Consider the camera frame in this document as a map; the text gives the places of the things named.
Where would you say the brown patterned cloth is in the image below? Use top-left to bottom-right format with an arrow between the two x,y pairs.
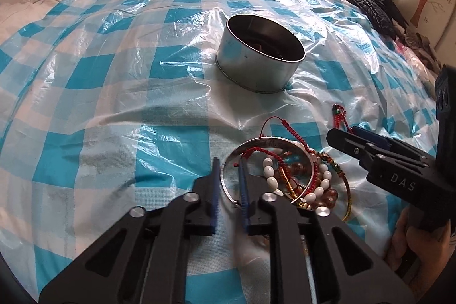
395,31 -> 444,77

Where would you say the person's right hand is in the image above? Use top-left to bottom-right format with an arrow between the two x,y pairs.
385,206 -> 456,294

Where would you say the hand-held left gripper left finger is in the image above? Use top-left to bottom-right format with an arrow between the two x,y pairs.
38,157 -> 219,304

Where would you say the red cord bracelet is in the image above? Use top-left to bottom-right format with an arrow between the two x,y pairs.
233,116 -> 309,198

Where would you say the multicoloured braided cord bracelet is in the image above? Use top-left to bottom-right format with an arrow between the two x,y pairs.
313,104 -> 357,223

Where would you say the white bead bracelet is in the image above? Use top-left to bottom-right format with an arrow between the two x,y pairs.
262,157 -> 333,207

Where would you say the amber bead bracelet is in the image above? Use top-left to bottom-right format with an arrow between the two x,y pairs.
278,151 -> 339,210

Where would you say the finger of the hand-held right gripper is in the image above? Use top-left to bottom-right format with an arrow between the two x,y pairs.
326,128 -> 428,171
351,125 -> 437,162

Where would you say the silver bangle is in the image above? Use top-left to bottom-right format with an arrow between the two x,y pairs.
221,136 -> 319,208

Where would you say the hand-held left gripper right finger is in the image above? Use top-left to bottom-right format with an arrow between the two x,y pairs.
238,159 -> 416,304

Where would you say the blue white checkered plastic sheet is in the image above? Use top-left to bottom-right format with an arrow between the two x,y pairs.
0,0 -> 446,304

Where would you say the black plastic bag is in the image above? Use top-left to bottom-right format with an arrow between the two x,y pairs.
337,0 -> 410,41

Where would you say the round metal tin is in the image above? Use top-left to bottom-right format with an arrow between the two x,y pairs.
215,14 -> 306,93

